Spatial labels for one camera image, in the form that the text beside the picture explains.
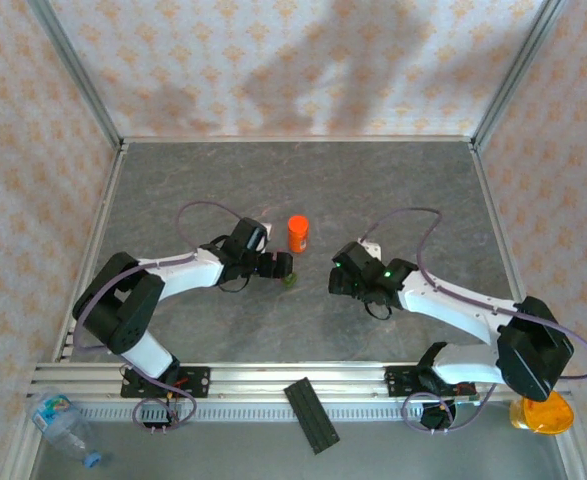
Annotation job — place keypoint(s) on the long aluminium base rail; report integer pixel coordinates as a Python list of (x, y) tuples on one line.
[(273, 380)]

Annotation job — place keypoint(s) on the orange translucent cup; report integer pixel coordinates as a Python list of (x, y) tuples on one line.
[(543, 417)]

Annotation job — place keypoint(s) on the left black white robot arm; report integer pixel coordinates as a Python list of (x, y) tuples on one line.
[(183, 272)]

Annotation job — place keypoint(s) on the black connector box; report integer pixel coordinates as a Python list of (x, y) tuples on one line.
[(155, 415), (435, 417)]

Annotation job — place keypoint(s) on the black mount plate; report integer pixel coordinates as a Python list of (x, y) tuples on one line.
[(198, 382), (398, 382)]

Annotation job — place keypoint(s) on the aluminium table end rail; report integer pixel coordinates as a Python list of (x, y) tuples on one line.
[(298, 139)]

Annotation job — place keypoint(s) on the aluminium frame post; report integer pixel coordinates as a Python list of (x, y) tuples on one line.
[(75, 75), (513, 75)]

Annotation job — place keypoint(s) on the right black mount plate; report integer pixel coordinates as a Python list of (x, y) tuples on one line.
[(398, 382)]

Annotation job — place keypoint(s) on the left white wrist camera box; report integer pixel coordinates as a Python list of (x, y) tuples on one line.
[(269, 231)]

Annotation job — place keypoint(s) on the left black mount plate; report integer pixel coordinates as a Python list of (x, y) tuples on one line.
[(198, 382)]

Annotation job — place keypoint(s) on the orange pill bottle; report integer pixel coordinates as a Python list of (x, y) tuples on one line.
[(298, 235)]

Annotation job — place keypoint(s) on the pink and green pill organizer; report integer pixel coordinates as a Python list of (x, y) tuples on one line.
[(289, 281)]

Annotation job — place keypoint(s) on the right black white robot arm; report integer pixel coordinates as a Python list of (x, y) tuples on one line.
[(448, 305)]

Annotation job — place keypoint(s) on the black rail piece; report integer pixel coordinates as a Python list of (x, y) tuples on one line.
[(312, 415)]

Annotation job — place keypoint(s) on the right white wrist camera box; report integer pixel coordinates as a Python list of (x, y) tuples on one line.
[(373, 248)]

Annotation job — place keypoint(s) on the clear plastic water bottle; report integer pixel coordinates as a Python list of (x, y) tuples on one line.
[(55, 415)]

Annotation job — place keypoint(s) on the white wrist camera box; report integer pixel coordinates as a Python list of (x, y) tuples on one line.
[(269, 231), (373, 248)]

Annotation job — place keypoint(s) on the aluminium table side rail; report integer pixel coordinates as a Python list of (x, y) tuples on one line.
[(489, 200), (108, 200)]

